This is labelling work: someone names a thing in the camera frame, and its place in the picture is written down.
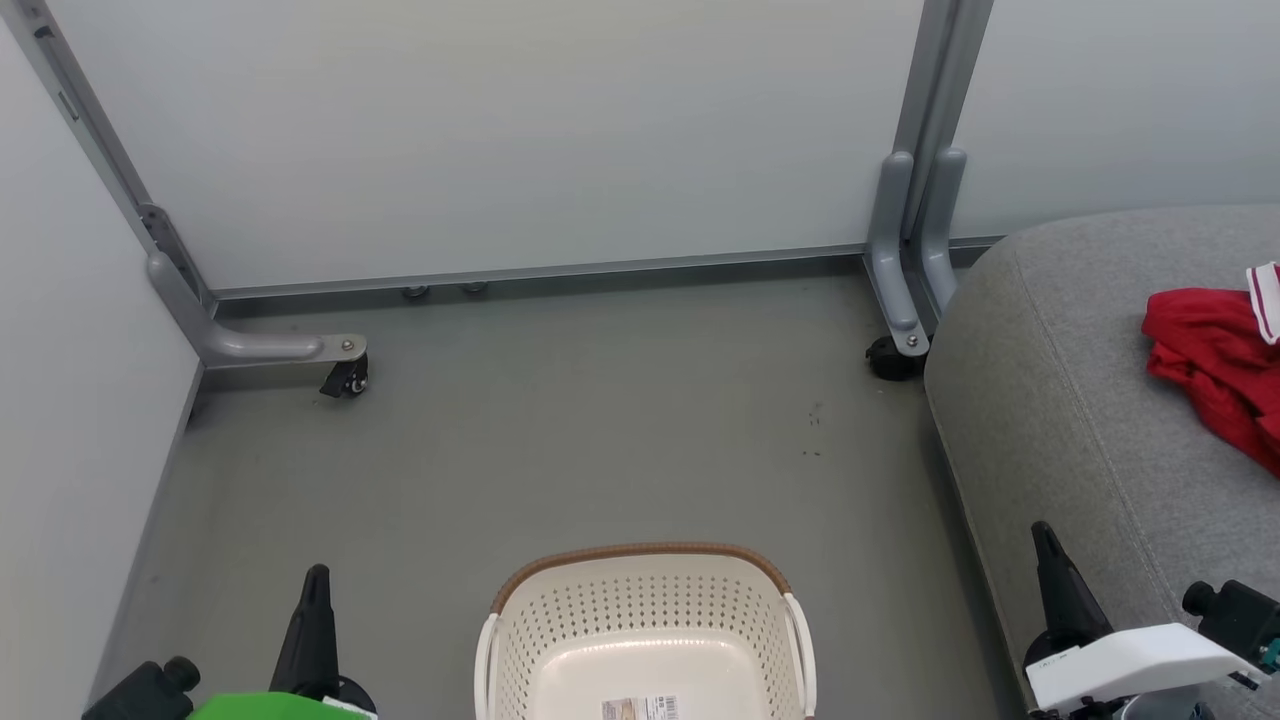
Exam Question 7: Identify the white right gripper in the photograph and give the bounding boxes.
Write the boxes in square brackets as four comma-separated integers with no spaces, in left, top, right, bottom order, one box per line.
[1024,521,1266,715]

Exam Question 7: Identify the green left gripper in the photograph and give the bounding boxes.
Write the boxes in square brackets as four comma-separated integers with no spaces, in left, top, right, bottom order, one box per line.
[184,564,377,720]

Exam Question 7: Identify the red clothing with white trim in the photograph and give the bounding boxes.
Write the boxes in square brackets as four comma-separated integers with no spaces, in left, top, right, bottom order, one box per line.
[1141,261,1280,479]

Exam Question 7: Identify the cream laundry basket brown rim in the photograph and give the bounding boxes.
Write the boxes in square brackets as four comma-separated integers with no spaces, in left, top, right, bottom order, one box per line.
[473,541,819,720]

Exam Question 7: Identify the grey fabric sofa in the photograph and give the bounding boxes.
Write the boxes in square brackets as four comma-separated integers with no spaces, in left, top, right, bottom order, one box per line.
[921,204,1280,720]

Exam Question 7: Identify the black caster wheel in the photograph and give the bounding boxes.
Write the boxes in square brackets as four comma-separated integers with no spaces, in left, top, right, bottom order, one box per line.
[864,334,927,383]
[319,354,372,400]

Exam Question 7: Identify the long grey partition foot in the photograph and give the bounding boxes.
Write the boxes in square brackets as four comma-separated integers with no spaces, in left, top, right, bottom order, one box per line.
[147,251,370,370]

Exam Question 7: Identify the paper label sticker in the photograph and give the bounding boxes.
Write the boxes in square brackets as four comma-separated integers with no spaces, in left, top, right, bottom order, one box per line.
[601,694,682,720]

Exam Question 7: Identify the grey partition foot with screw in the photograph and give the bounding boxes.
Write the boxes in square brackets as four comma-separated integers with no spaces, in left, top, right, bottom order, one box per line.
[864,150,932,359]

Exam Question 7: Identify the plain grey partition foot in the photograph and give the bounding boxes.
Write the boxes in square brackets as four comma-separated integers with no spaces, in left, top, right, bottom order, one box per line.
[919,147,969,313]

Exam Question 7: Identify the grey partition bottom rail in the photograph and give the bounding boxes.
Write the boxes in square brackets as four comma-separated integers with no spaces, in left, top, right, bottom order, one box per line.
[208,236,1007,302]

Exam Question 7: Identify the upright grey partition post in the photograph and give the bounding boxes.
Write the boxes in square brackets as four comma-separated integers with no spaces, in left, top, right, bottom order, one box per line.
[891,0,997,243]

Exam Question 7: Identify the slanted grey partition post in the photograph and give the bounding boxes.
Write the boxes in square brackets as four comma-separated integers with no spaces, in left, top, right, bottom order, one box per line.
[0,0,217,313]

